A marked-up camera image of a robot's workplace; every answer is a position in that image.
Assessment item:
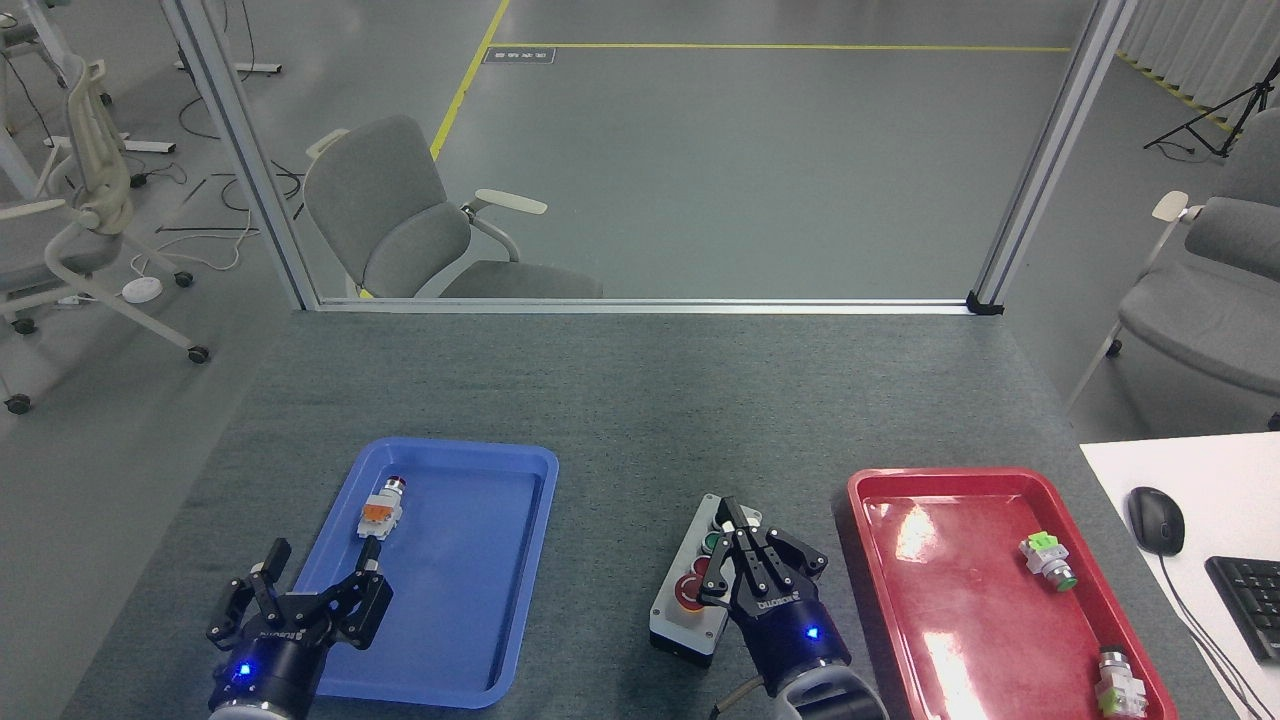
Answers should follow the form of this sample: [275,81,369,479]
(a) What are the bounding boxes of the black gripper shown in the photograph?
[696,496,853,699]
[206,536,395,715]

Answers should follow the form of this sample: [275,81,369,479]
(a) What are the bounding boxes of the grey control box with buttons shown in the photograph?
[649,493,764,669]

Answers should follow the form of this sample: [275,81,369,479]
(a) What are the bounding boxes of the red push button orange block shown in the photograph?
[357,476,409,542]

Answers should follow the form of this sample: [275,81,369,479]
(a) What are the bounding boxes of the silver push button green block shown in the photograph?
[1094,646,1149,718]

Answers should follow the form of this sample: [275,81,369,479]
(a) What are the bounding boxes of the grey armchair with white arm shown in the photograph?
[1065,135,1280,432]

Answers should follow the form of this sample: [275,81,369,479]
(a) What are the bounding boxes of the blue plastic tray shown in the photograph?
[288,437,560,710]

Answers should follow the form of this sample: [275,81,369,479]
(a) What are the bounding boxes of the red plastic tray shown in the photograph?
[846,467,1181,720]

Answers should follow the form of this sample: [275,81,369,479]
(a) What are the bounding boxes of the grey chair with white armrests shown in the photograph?
[303,113,604,300]

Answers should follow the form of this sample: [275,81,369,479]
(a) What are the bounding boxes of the black computer mouse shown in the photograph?
[1127,486,1187,557]

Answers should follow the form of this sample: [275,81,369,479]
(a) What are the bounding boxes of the white mesh office chair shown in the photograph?
[0,55,211,416]

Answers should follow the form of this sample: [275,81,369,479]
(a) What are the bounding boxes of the white side table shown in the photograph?
[1079,432,1280,720]

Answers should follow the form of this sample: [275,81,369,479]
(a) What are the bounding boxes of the black keyboard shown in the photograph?
[1205,555,1280,665]

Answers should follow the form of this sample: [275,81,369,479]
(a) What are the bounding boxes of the black tripod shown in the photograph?
[1144,60,1280,161]

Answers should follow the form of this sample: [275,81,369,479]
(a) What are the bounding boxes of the white curtain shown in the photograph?
[1115,0,1280,137]

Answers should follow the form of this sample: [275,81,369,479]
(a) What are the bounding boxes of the silver aluminium rail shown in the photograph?
[315,297,976,317]

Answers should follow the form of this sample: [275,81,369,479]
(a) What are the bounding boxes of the green push button switch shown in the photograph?
[1019,531,1079,593]

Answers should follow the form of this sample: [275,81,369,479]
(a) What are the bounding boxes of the white floor cable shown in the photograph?
[130,205,263,277]

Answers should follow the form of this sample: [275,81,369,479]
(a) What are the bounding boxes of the black floor cable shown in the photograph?
[212,163,307,217]

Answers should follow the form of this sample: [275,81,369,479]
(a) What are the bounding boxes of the black mouse cable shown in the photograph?
[1160,553,1269,720]

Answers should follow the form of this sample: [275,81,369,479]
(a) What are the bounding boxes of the silver aluminium post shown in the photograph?
[972,0,1139,307]
[160,0,322,311]

